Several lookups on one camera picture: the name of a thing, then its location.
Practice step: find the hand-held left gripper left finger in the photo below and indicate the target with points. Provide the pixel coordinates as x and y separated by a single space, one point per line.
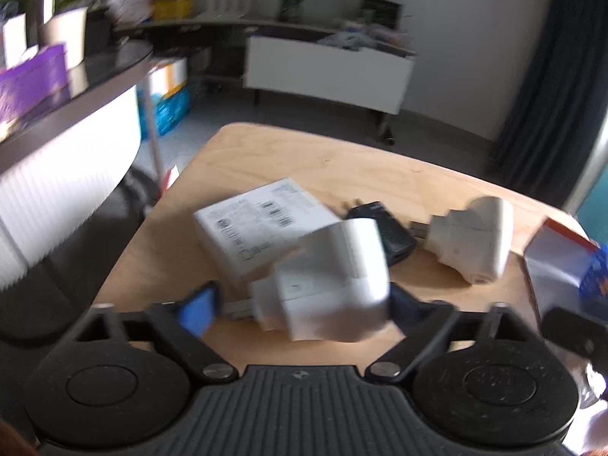
199 308

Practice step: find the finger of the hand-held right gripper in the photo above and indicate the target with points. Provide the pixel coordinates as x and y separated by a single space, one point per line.
570 330

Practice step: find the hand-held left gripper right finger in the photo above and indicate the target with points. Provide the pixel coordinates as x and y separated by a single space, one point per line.
403 311

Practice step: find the blue box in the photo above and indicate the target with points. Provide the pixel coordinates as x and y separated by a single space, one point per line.
596 275

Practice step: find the orange-edged cardboard box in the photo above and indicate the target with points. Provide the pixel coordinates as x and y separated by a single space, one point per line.
555 256

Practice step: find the white plug-in device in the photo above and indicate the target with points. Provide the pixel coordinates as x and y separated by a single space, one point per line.
332 285
475 242

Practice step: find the black power adapter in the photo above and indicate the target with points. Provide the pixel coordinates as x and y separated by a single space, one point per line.
389 237

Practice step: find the white barcode box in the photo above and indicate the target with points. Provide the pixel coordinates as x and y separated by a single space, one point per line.
251 228

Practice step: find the counter with white ribbed front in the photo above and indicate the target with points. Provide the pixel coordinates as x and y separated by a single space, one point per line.
71 161

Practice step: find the blue plastic bag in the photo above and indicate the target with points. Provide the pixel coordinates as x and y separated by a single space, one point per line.
166 111

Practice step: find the cardboard box with white foam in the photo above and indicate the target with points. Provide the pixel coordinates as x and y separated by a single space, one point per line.
166 76

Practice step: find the dark curtain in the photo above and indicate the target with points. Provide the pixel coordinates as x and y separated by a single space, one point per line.
546 80

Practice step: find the white low cabinet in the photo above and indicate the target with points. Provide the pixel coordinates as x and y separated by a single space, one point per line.
323 73

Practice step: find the purple box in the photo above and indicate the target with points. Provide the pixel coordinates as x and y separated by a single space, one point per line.
33 80

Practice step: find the green printed box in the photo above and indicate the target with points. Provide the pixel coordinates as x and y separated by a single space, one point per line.
380 12

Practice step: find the yellow box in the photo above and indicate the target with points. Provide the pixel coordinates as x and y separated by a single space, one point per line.
173 8

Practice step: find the white router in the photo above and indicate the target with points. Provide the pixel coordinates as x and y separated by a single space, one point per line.
228 7

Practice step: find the white plant pot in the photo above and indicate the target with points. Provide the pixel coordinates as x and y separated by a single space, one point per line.
66 33

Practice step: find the white plastic bag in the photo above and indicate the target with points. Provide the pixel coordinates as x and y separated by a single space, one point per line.
130 7

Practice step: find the steel tumbler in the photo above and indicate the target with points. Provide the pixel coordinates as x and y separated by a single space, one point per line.
35 23

